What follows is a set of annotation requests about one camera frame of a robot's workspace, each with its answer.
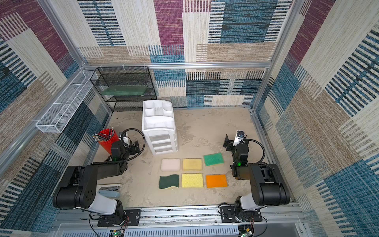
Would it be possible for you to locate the white plastic drawer organizer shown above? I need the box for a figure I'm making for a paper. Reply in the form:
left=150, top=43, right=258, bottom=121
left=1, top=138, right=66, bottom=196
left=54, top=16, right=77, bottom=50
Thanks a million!
left=142, top=100, right=179, bottom=155

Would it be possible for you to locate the pink sponge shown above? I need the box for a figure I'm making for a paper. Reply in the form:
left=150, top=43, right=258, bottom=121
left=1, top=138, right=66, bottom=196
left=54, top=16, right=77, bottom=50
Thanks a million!
left=160, top=159, right=181, bottom=171

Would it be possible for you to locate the orange sponge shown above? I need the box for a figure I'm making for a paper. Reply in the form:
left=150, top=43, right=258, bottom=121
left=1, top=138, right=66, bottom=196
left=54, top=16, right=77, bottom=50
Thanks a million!
left=206, top=174, right=228, bottom=188

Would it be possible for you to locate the dark green scouring sponge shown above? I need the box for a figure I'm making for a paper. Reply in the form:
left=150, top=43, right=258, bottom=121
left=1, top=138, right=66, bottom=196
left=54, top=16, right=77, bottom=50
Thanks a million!
left=159, top=174, right=179, bottom=189

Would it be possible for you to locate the pale yellow cellulose sponge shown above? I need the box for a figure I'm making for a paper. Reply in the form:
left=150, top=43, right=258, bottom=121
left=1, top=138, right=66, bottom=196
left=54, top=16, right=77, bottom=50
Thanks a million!
left=181, top=173, right=203, bottom=188

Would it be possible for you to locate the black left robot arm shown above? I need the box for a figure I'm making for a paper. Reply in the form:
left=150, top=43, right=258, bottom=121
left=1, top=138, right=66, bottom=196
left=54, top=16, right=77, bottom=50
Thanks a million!
left=52, top=140, right=140, bottom=226

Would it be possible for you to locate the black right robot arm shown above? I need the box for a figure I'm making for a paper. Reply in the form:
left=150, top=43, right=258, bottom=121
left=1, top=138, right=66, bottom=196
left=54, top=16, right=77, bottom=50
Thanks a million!
left=217, top=130, right=290, bottom=223

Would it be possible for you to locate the red pen cup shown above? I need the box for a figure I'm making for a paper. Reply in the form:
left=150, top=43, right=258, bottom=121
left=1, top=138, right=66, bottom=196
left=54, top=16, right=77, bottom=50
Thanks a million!
left=99, top=131, right=119, bottom=155

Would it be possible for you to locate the light blue stapler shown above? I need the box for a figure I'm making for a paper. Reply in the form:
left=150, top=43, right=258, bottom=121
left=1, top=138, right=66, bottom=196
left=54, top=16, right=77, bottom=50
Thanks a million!
left=96, top=184, right=121, bottom=198

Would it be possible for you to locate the green board on shelf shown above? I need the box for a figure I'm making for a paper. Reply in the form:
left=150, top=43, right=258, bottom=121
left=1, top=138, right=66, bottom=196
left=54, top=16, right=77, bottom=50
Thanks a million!
left=101, top=86, right=148, bottom=96

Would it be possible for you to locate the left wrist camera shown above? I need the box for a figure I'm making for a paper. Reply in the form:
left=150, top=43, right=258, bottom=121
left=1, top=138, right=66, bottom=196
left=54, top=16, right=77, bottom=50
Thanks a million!
left=118, top=132, right=130, bottom=146

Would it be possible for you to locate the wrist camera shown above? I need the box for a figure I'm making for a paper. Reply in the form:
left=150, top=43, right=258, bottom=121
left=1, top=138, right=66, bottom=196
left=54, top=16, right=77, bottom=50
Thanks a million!
left=233, top=130, right=245, bottom=146
left=118, top=132, right=130, bottom=146

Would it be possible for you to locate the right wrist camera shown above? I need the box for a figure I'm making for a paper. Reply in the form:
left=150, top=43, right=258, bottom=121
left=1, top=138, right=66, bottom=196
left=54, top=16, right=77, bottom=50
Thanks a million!
left=233, top=130, right=245, bottom=146

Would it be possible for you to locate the black wire mesh shelf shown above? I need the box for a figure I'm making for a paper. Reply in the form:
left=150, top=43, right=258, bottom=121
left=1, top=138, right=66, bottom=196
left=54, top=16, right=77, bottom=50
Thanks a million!
left=90, top=66, right=157, bottom=112

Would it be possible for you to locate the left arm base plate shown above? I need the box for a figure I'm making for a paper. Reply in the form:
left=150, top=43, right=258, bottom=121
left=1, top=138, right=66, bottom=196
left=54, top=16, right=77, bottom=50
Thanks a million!
left=97, top=209, right=141, bottom=228

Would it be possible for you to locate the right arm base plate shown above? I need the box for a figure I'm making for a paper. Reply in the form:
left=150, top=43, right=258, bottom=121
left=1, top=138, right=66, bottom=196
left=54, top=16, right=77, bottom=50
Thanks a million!
left=217, top=203, right=263, bottom=223

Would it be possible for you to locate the white wire mesh basket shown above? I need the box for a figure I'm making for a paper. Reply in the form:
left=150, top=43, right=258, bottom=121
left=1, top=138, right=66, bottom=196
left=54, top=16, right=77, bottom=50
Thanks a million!
left=36, top=70, right=94, bottom=133

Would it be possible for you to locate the aluminium front rail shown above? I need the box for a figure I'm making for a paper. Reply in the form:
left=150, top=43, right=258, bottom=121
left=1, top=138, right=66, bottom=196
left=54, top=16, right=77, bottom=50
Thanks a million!
left=49, top=203, right=312, bottom=237

